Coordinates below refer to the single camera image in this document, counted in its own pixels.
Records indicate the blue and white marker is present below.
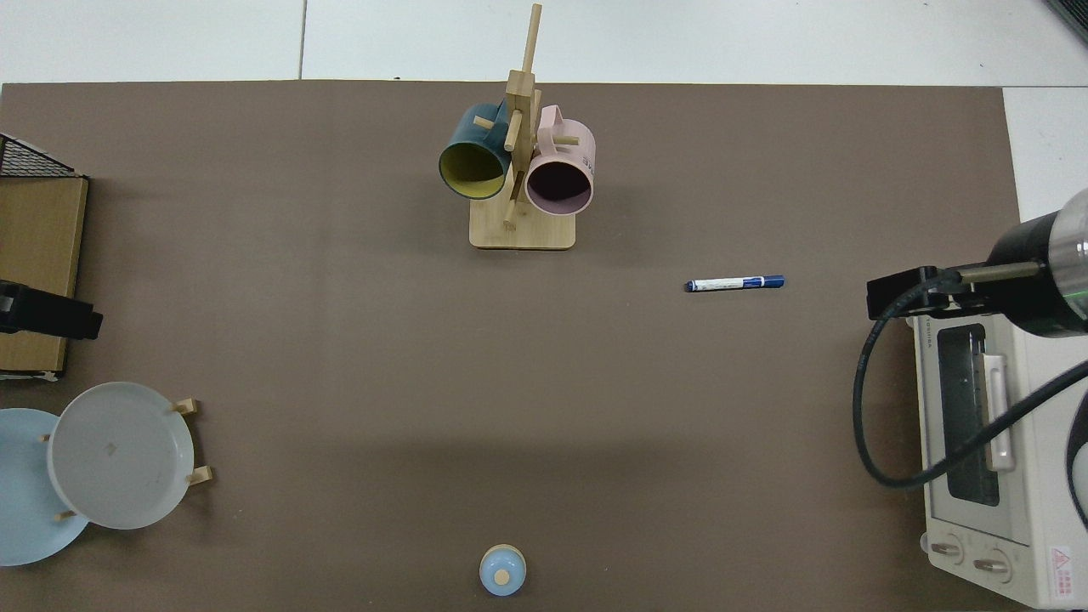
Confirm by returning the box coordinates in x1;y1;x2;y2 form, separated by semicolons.
684;275;785;293

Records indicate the grey plate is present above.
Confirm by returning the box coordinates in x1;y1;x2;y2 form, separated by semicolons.
47;382;196;530

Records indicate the pale toaster oven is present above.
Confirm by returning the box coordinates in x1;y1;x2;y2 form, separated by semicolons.
912;310;1088;609

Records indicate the light blue plate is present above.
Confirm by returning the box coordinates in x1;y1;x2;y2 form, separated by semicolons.
0;408;90;567

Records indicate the wooden plate rack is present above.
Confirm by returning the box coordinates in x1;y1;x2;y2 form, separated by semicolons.
38;397;213;522

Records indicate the black object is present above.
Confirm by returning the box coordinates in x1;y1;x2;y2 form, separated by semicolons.
1044;0;1088;45

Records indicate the brown table cloth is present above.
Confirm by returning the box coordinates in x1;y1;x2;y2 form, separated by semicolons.
0;81;1023;612

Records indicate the dark teal cup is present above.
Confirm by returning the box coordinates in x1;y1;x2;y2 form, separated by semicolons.
439;102;513;201

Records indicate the pink cup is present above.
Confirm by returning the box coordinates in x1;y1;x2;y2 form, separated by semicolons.
524;105;597;217

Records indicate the wooden cup stand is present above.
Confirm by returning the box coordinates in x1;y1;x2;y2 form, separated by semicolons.
469;3;577;251

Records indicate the small blue round thing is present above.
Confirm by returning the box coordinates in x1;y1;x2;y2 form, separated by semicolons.
479;545;527;597

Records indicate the wire basket with wooden floor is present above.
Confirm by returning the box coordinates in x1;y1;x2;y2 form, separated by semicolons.
0;132;91;382

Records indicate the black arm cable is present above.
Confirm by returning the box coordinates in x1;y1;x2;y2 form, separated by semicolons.
853;262;1088;490

